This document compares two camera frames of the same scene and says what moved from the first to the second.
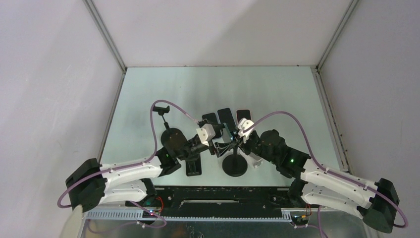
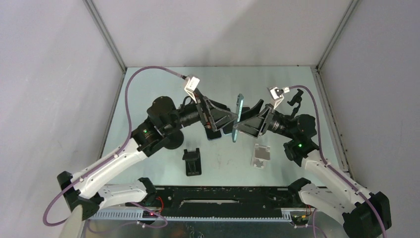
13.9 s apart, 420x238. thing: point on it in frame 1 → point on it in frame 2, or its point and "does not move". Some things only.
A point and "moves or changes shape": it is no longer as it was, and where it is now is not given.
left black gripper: [223, 149] → [203, 103]
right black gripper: [244, 146] → [254, 127]
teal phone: [231, 138] moves or changes shape
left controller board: [146, 214] does not move
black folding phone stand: [193, 166] does not move
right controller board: [299, 219] does not move
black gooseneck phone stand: [235, 165] → [297, 98]
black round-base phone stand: [172, 138] does not move
